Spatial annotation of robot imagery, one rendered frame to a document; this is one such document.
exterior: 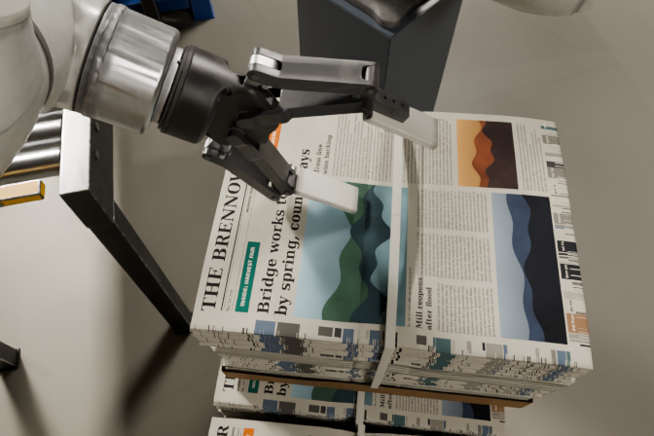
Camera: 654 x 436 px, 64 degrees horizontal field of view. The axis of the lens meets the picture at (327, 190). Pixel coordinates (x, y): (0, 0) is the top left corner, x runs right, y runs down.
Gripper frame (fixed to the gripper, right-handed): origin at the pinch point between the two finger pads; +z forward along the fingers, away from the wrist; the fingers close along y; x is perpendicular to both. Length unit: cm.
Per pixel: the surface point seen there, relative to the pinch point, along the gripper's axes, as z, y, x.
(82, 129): -31, 53, -26
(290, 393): 6.2, 30.8, 15.5
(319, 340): -0.7, 8.5, 14.7
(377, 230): 3.5, 6.3, 2.9
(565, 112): 118, 66, -109
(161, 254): -4, 129, -37
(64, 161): -31, 53, -19
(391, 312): 4.7, 5.0, 11.7
